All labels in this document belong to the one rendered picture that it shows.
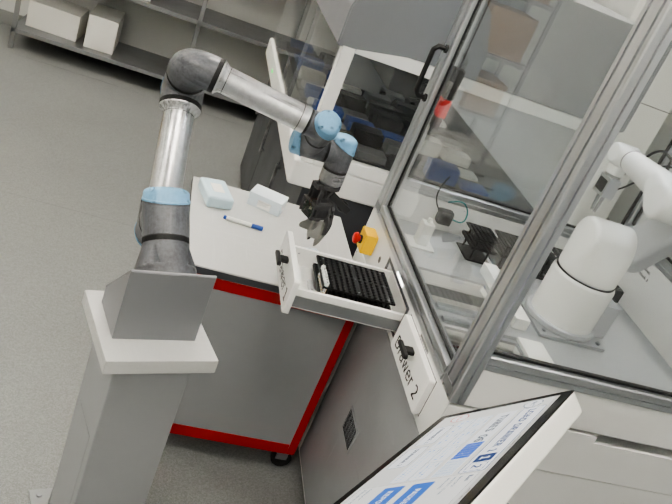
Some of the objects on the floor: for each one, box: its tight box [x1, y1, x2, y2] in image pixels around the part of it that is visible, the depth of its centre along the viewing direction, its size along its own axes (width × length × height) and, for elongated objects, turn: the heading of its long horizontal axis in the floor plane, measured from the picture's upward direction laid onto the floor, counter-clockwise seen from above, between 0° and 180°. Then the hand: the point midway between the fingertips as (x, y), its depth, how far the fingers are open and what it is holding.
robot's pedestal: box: [28, 290, 218, 504], centre depth 205 cm, size 30×30×76 cm
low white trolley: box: [170, 176, 354, 466], centre depth 272 cm, size 58×62×76 cm
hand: (313, 238), depth 236 cm, fingers open, 3 cm apart
